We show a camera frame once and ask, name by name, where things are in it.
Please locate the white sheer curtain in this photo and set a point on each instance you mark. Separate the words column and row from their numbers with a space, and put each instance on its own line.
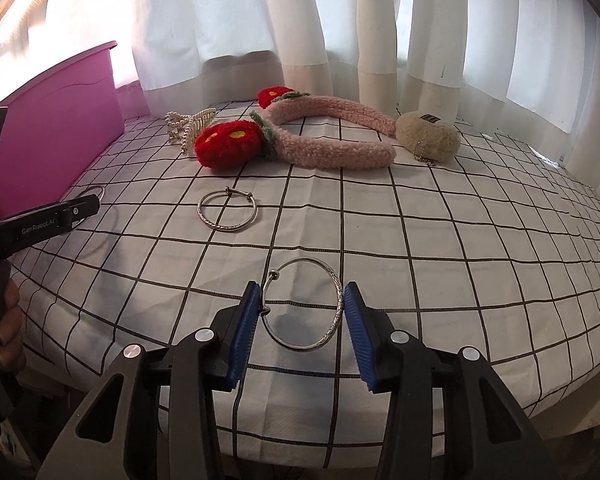
column 205, row 10

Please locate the pink fluffy strawberry headband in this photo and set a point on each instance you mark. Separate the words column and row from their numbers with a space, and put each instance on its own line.
column 330, row 152

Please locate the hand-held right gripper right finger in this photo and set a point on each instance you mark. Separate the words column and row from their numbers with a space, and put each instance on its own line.
column 362, row 335

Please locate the white black checked cloth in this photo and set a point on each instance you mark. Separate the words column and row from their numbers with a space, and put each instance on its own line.
column 430, row 235

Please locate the person's left hand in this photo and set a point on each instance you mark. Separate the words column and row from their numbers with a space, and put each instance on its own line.
column 11, row 335

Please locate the pink plastic box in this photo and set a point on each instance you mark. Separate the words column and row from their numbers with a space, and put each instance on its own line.
column 55, row 130

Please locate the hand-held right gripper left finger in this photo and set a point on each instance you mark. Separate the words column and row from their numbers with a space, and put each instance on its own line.
column 242, row 330

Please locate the pearl hair claw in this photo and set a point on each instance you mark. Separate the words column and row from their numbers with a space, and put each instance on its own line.
column 187, row 127

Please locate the silver bangle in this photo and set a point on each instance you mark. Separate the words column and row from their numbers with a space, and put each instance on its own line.
column 228, row 229
column 100, row 190
column 338, row 305

